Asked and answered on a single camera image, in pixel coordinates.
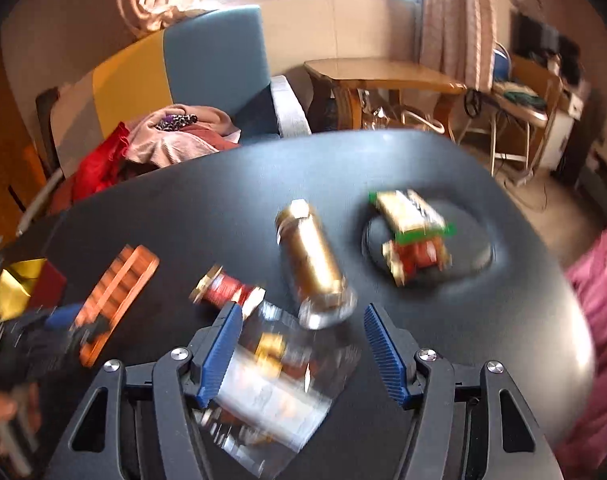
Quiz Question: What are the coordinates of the orange plastic rack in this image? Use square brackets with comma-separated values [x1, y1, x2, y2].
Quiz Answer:
[78, 245, 160, 367]

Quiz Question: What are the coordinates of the pink blanket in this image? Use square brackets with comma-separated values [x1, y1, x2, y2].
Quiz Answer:
[118, 104, 241, 167]

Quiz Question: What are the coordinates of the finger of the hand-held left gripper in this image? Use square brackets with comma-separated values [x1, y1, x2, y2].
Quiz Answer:
[0, 304, 109, 376]

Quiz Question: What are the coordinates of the small green snack packet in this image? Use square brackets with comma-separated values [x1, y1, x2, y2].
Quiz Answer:
[368, 189, 458, 241]

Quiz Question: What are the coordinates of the red cloth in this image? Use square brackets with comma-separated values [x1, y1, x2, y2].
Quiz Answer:
[73, 122, 131, 203]

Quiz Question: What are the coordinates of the wooden cabinet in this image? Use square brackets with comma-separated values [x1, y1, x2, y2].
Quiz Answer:
[511, 54, 567, 116]

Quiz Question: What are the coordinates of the white cabinet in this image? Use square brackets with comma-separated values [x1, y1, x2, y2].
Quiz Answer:
[538, 85, 591, 171]

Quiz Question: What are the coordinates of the blue and yellow armchair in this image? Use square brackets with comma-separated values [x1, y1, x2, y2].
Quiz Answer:
[36, 5, 311, 176]

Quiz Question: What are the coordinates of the green folded cloth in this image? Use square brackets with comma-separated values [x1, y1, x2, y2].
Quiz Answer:
[493, 80, 541, 106]

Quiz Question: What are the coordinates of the red candy packet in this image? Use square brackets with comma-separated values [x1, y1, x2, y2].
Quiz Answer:
[190, 265, 266, 318]
[382, 235, 453, 287]

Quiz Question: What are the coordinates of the pink bed cover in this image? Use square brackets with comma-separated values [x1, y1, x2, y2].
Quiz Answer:
[553, 210, 607, 466]

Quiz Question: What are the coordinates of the clear plastic bag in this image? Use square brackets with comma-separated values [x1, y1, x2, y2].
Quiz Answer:
[193, 300, 361, 478]

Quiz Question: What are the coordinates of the gold metal can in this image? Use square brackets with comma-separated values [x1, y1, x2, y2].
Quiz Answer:
[274, 199, 358, 330]

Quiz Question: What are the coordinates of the black television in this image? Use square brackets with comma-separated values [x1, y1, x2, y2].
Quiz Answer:
[516, 12, 581, 86]

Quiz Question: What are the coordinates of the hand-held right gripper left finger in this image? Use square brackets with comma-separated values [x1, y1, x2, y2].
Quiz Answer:
[46, 302, 244, 480]

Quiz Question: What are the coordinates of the purple patterned cloth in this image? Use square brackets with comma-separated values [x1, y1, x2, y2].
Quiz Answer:
[156, 112, 199, 132]

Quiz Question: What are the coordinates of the red and yellow box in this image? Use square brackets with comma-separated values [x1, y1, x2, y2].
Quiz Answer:
[0, 257, 66, 321]

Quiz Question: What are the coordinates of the white folding chair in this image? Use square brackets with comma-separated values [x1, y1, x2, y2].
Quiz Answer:
[456, 40, 564, 176]

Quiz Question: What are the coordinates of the plastic bag with handles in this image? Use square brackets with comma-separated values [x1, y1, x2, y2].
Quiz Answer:
[358, 90, 447, 133]

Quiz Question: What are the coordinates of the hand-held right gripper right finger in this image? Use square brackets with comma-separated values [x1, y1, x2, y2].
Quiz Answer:
[364, 304, 564, 480]

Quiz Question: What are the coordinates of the wooden side table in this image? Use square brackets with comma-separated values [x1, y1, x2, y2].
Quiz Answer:
[303, 57, 468, 141]

